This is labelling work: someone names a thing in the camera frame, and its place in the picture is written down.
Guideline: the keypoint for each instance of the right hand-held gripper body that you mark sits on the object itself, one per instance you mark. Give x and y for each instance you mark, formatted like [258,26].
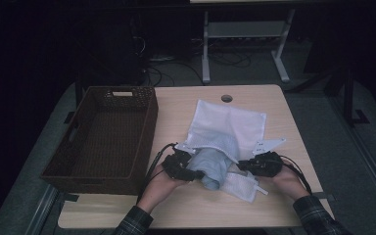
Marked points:
[264,164]

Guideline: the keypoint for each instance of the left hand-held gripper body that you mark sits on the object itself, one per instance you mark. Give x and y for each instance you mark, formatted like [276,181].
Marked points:
[176,164]

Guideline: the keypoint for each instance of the light blue cloth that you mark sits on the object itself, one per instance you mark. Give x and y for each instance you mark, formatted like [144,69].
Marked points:
[212,166]

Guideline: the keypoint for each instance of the white mesh laundry bag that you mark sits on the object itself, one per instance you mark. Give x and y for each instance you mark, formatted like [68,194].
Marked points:
[228,124]

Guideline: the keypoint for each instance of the brown wicker basket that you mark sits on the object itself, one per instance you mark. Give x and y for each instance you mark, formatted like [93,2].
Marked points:
[111,137]

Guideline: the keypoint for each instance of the person's right hand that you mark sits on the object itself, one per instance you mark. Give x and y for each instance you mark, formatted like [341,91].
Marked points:
[289,182]

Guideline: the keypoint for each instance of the person's left hand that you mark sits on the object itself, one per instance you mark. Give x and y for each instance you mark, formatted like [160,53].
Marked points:
[158,189]

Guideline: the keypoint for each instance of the black tape strip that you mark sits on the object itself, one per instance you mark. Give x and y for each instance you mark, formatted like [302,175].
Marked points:
[321,196]
[69,197]

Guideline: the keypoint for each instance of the black metal stand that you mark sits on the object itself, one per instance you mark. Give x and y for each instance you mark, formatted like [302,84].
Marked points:
[348,94]

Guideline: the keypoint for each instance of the aluminium floor rail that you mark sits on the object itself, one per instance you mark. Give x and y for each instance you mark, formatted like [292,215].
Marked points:
[365,156]
[42,209]

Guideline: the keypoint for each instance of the white metal desk frame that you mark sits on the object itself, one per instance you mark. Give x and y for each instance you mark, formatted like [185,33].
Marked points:
[205,49]

